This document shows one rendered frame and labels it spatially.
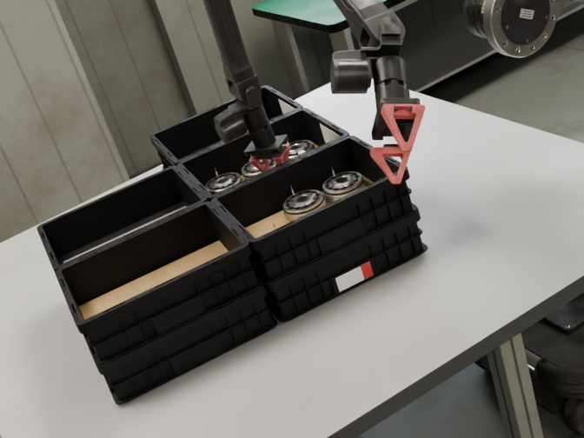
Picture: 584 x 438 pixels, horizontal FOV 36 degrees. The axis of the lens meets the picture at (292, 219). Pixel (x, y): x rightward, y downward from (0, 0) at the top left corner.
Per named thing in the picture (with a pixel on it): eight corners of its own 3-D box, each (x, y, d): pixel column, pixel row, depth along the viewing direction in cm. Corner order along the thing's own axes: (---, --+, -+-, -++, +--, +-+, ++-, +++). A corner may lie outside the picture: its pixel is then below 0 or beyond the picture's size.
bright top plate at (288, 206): (312, 187, 227) (311, 185, 227) (330, 199, 218) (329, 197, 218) (276, 204, 224) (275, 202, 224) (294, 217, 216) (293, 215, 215)
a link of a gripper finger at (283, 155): (290, 182, 230) (277, 149, 225) (265, 184, 233) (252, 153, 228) (299, 167, 235) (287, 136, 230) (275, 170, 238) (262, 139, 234)
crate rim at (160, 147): (268, 91, 282) (266, 83, 281) (307, 114, 256) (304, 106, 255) (150, 142, 273) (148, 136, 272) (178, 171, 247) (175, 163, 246)
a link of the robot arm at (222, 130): (257, 84, 218) (241, 76, 224) (216, 106, 214) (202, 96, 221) (272, 127, 224) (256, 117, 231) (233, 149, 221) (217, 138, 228)
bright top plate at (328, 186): (353, 169, 229) (352, 167, 229) (368, 182, 220) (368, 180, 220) (316, 184, 227) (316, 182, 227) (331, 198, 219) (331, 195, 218)
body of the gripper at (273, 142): (281, 153, 226) (270, 128, 222) (245, 158, 230) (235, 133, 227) (289, 140, 230) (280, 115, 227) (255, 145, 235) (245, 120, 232)
